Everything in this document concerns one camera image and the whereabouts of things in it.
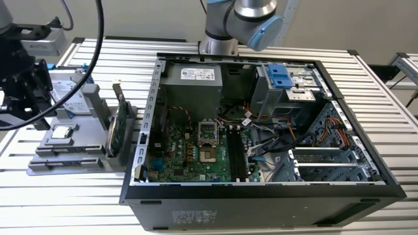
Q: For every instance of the silver CPU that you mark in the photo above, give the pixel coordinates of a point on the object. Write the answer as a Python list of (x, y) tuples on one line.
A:
[(61, 132)]

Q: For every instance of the metal drive cage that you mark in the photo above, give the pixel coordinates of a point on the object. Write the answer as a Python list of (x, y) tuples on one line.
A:
[(271, 102)]

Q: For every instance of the grey power supply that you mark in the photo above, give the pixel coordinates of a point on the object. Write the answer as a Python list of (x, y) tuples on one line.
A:
[(192, 98)]

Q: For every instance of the grey part rack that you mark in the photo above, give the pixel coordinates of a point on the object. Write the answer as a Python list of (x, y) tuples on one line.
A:
[(84, 137)]

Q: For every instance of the hard disk in blue carrier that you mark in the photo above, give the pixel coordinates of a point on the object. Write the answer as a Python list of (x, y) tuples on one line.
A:
[(63, 83)]

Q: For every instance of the blue SATA connector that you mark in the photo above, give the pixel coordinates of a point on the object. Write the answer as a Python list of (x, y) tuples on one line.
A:
[(258, 159)]

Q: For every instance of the blue drive bay latch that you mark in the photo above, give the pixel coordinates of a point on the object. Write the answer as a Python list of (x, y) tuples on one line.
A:
[(276, 76)]

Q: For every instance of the black RAM slot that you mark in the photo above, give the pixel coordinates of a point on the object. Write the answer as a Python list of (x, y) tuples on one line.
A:
[(231, 154), (235, 154), (239, 154), (243, 154)]

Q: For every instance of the green motherboard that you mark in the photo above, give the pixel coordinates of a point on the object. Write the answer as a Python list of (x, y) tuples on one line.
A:
[(176, 147)]

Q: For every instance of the black PC case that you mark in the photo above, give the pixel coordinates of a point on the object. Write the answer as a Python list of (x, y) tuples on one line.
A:
[(228, 213)]

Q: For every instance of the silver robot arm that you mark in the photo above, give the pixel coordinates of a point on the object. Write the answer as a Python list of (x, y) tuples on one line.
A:
[(222, 22)]

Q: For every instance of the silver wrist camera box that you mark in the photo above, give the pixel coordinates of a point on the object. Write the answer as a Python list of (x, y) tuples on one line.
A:
[(45, 45)]

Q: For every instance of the aluminium side table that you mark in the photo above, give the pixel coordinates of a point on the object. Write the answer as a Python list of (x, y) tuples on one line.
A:
[(406, 62)]

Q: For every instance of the green graphics card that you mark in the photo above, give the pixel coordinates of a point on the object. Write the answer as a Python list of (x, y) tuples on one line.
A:
[(121, 112)]

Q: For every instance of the metal disk bay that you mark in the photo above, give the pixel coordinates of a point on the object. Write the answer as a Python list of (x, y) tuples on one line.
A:
[(326, 164)]

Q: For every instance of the CPU socket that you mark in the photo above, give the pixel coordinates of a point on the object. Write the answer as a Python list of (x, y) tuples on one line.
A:
[(208, 154)]

